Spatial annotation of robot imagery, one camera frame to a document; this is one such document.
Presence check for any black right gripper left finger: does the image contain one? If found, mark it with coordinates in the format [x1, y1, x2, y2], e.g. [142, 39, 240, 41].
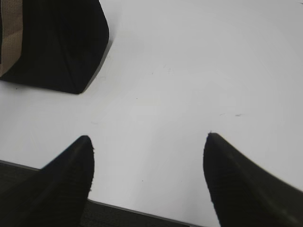
[0, 135, 94, 227]

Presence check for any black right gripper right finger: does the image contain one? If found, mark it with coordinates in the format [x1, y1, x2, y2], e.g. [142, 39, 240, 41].
[203, 133, 303, 227]

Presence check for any black bag with tan handles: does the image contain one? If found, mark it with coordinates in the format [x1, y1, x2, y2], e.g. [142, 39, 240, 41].
[0, 0, 109, 94]

